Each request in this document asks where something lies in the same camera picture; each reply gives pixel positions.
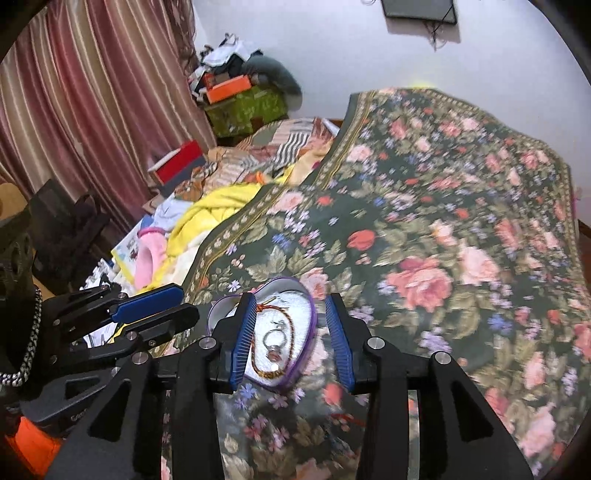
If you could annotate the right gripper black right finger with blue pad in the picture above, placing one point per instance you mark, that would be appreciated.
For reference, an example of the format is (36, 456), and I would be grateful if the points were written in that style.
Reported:
(368, 364)

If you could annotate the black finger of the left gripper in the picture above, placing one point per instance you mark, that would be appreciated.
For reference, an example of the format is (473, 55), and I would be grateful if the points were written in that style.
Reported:
(162, 327)

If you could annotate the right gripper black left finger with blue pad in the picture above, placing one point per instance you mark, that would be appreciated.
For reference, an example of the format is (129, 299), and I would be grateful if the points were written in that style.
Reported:
(213, 365)

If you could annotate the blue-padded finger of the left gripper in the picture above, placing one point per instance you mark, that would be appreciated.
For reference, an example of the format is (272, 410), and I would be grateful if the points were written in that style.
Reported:
(147, 304)

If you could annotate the purple heart-shaped jewelry box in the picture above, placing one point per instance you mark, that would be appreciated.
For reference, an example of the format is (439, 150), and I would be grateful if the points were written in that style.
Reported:
(276, 340)

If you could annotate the pink soft item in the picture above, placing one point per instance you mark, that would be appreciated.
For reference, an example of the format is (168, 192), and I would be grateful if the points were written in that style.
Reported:
(151, 253)

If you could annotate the yellow cloth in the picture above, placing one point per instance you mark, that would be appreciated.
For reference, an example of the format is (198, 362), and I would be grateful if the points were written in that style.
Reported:
(201, 218)

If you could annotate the orange sleeve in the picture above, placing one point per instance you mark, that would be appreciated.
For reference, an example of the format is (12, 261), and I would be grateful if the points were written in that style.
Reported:
(34, 449)

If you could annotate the red and white box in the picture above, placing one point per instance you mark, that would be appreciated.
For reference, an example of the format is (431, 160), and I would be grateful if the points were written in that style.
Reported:
(175, 161)

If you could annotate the floral bedspread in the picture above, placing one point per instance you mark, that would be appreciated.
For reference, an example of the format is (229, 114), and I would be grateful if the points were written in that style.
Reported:
(442, 229)

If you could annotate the patchwork striped quilt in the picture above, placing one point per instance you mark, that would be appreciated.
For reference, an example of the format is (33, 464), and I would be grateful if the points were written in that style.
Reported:
(269, 153)

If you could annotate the green patterned covered box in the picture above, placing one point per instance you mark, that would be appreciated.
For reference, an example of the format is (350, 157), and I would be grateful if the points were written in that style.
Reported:
(246, 112)

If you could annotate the orange box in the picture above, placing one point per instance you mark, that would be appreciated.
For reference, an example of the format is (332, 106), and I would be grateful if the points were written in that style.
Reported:
(228, 88)

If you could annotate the striped pink curtain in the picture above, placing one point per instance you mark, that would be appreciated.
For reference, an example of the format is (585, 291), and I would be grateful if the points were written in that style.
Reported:
(93, 93)

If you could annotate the grey garment on pile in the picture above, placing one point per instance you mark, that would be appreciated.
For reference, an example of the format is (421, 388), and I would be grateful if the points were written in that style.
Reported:
(264, 70)

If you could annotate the black wall monitor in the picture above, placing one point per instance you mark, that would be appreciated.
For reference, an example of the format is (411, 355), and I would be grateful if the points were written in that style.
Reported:
(440, 11)

